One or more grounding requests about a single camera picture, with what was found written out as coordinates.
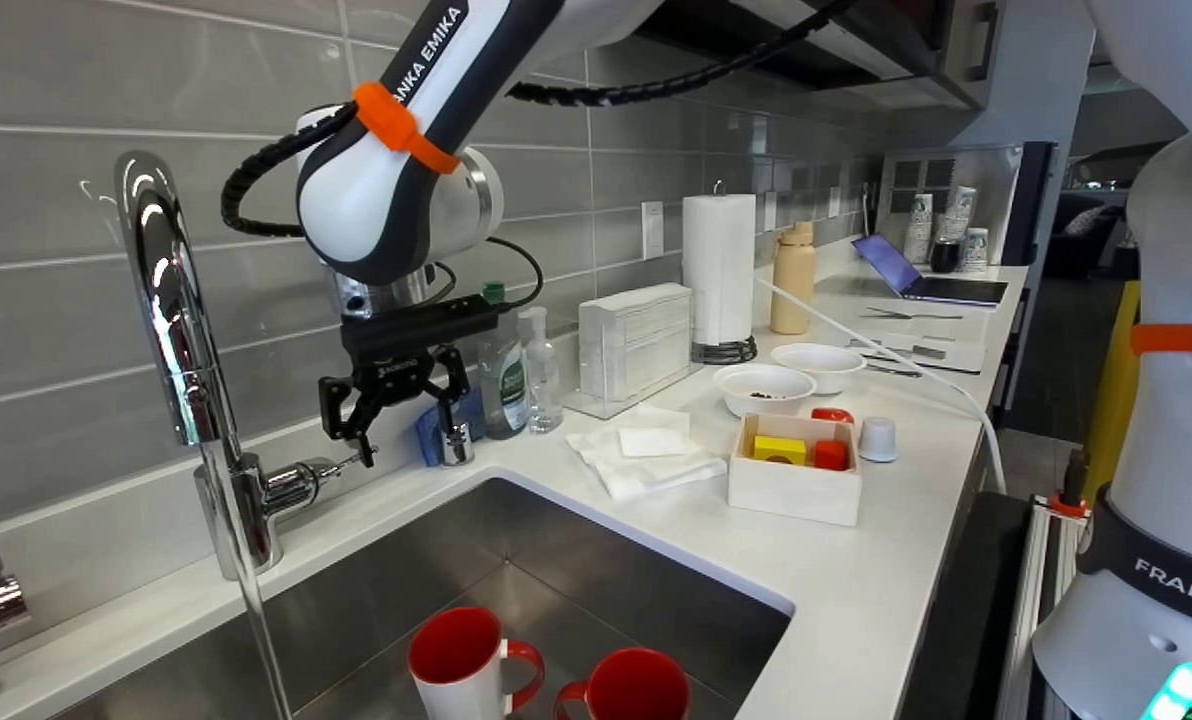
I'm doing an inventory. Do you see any small white cup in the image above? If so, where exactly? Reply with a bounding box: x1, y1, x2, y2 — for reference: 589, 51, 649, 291
856, 415, 898, 462

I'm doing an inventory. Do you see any paper towel roll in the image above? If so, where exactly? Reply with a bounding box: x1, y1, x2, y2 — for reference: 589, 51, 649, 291
684, 192, 755, 346

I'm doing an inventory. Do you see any small red item in box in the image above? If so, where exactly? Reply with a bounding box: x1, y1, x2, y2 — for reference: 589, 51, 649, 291
809, 439, 851, 470

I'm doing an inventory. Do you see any black paper towel holder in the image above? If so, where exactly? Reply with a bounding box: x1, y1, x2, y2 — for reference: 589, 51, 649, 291
692, 334, 755, 364

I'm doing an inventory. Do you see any green dish soap bottle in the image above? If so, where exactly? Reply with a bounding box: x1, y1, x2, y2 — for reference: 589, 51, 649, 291
479, 279, 528, 439

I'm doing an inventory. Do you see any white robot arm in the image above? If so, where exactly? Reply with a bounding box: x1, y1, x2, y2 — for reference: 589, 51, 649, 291
296, 0, 659, 459

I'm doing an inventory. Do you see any chrome kitchen tap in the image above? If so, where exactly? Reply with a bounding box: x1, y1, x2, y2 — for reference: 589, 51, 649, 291
116, 146, 345, 578

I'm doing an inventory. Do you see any red white mug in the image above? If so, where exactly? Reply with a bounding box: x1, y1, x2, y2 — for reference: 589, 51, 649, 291
406, 604, 544, 720
557, 648, 692, 720

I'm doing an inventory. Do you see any white napkin stack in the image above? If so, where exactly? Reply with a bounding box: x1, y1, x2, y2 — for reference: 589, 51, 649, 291
581, 284, 692, 405

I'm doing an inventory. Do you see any stainless steel sink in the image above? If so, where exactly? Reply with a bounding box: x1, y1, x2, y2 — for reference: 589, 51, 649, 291
53, 470, 797, 720

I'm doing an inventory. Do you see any white folded cloth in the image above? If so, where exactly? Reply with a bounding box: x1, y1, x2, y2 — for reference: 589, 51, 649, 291
567, 405, 722, 502

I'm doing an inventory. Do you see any yellow block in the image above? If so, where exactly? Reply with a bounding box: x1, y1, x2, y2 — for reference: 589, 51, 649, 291
753, 437, 811, 462

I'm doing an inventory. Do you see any blue laptop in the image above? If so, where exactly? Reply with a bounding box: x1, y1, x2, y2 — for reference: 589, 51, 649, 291
851, 234, 1005, 303

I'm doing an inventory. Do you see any white cable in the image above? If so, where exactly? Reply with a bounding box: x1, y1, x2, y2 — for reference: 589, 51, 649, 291
753, 273, 1011, 497

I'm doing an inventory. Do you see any clear sanitizer bottle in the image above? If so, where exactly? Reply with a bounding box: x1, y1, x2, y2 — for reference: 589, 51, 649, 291
518, 307, 564, 437

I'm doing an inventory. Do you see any tan bottle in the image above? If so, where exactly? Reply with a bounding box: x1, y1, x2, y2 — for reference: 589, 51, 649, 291
770, 219, 816, 334

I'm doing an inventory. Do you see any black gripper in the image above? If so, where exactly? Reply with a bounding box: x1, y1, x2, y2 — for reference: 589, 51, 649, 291
314, 296, 497, 468

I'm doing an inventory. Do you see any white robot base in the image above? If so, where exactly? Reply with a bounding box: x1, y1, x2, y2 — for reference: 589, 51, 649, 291
1032, 0, 1192, 720

